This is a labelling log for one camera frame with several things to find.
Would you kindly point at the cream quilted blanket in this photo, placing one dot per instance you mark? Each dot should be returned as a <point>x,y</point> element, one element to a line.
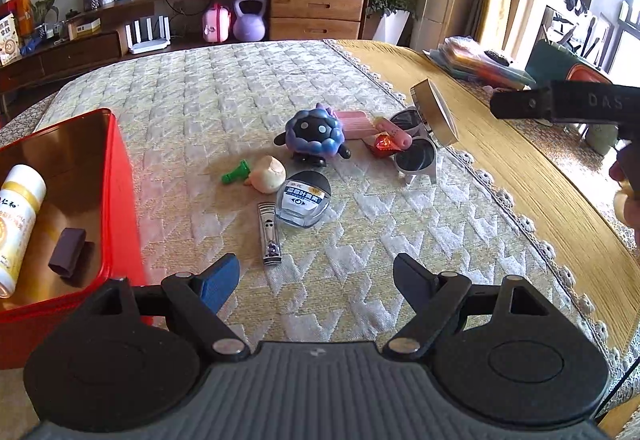
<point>250,84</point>

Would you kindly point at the white planter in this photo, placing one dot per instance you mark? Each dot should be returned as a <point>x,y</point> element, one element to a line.
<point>392,27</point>

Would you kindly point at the blue purple plush toy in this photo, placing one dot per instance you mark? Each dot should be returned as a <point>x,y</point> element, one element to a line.
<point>315,137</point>

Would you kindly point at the white pill bottle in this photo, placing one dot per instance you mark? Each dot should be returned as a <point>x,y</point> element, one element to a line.
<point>17,225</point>

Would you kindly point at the person's right hand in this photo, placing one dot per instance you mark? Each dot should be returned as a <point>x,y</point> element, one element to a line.
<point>625,190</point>

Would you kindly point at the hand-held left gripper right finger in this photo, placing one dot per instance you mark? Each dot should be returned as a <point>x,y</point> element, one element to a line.
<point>412,277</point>

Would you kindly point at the white router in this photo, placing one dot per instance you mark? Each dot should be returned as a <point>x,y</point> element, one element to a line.
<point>147,44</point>

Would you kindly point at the pink tube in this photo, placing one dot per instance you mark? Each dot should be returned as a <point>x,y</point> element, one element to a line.
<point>396,133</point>

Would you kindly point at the pink toy suitcase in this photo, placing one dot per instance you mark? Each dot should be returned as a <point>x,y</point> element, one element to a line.
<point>216,24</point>

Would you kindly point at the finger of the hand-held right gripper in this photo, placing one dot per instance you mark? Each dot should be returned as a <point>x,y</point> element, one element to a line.
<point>520,103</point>

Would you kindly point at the yellow cloth with lace edge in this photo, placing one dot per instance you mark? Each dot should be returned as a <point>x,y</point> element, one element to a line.
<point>500,169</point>

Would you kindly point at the dark purple small box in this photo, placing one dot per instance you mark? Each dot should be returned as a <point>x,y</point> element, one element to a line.
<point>69,250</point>

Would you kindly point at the purple kettlebell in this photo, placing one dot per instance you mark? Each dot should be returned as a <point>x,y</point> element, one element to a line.
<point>252,25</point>

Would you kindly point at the beige round toy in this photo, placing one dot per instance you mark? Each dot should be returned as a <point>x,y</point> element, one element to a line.
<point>267,174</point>

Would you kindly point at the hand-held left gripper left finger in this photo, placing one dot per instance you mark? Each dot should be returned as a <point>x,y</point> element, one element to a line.
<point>220,280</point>

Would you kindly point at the silver nail clipper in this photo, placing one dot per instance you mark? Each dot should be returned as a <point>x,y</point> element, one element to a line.
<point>268,232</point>

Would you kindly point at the teal bag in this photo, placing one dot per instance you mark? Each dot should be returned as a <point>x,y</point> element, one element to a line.
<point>555,62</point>

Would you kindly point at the black remote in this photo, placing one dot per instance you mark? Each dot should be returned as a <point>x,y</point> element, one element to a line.
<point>497,57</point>

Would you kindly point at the small white box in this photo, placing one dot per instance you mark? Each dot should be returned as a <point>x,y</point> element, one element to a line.
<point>84,27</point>

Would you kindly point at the wooden TV cabinet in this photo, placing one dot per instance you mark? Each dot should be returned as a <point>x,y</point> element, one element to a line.
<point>75,52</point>

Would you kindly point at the beige patterned tablecloth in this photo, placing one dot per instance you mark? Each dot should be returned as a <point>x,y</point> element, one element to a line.
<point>555,144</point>

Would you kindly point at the red tin box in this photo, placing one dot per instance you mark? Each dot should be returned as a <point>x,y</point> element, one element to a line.
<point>117,200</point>

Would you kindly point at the red snack packet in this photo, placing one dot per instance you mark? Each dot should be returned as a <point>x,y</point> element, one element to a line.
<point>385,144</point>

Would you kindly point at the white frame sunglasses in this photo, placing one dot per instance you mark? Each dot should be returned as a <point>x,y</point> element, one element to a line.
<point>417,159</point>

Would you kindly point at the green plastic toy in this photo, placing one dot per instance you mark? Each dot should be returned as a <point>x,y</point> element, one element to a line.
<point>235,173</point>

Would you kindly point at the orange box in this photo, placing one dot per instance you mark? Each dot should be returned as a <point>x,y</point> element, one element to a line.
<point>17,14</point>

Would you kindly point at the wooden cabinet drawer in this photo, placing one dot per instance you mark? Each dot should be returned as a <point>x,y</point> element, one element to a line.
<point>317,7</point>
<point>315,28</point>

